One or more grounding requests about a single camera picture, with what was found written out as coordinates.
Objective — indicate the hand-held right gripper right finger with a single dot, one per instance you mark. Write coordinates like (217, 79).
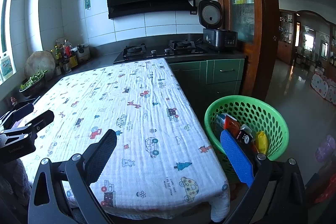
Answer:
(236, 155)

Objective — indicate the red plastic bag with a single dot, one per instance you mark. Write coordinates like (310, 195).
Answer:
(326, 191)

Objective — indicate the black red box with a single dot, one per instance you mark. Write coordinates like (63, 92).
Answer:
(246, 136)

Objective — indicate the black rice cooker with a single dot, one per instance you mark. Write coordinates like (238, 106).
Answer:
(220, 37)

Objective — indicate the purple plastic bag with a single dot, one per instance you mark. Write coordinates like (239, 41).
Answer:
(326, 149)

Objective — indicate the red snack wrapper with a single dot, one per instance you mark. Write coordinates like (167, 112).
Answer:
(232, 125)

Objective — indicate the black gas stove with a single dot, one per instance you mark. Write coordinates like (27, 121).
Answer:
(160, 52)

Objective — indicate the wooden glass-door cabinet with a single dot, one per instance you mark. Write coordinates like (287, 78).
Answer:
(262, 16)

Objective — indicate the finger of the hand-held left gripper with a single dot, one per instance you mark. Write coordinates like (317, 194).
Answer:
(42, 120)
(21, 112)

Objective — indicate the red-liquid plastic bottle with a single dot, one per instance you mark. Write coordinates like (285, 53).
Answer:
(67, 49)

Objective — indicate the polka dot play tent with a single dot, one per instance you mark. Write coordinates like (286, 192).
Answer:
(324, 88)

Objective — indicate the round wooden cutting board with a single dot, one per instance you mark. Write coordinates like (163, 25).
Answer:
(39, 64)

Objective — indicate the lidded seasoning pot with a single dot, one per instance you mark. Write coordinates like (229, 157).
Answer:
(83, 54)

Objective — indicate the green kitchen cabinet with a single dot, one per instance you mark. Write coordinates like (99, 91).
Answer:
(225, 74)

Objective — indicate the printed white tablecloth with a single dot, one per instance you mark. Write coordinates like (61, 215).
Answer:
(126, 108)

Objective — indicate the green plastic basket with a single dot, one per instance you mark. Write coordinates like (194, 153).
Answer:
(262, 113)

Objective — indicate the bowl of green vegetables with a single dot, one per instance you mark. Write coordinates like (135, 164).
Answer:
(32, 85)

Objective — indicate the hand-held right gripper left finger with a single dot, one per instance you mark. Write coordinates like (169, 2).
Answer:
(102, 153)

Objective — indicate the window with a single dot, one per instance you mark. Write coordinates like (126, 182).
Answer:
(6, 24)

